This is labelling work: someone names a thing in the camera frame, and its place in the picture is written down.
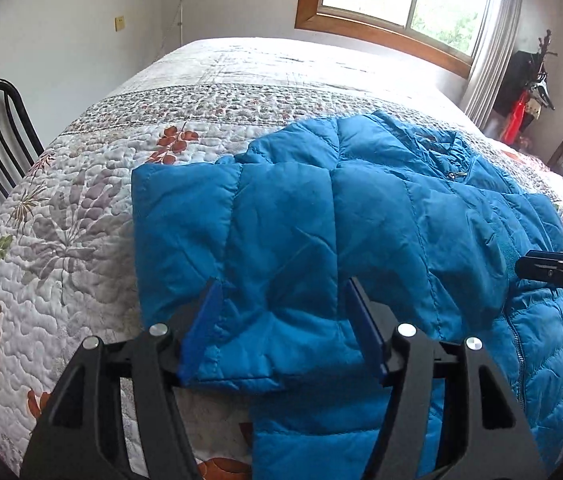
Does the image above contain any white cable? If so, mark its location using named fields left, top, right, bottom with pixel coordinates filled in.
left=160, top=0, right=185, bottom=50

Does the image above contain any black hanging garment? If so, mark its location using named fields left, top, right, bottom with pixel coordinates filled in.
left=494, top=51, right=539, bottom=116

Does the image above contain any clothes hanger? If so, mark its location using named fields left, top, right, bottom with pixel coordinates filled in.
left=529, top=72, right=557, bottom=112

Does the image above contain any red hanging garment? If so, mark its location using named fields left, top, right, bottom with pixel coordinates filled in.
left=500, top=91, right=531, bottom=146

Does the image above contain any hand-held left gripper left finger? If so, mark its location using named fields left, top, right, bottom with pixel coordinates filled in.
left=19, top=279, right=225, bottom=480

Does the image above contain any bed with floral quilt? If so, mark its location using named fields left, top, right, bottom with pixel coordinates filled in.
left=0, top=37, right=563, bottom=480

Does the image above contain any grey curtain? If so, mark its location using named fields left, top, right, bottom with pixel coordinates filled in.
left=461, top=0, right=527, bottom=131

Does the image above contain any wooden coat rack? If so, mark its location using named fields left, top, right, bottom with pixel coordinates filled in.
left=535, top=30, right=559, bottom=111

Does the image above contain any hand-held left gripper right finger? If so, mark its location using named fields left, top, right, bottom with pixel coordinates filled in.
left=344, top=276, right=548, bottom=480

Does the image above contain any blue puffer jacket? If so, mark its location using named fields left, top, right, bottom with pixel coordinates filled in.
left=132, top=110, right=563, bottom=480

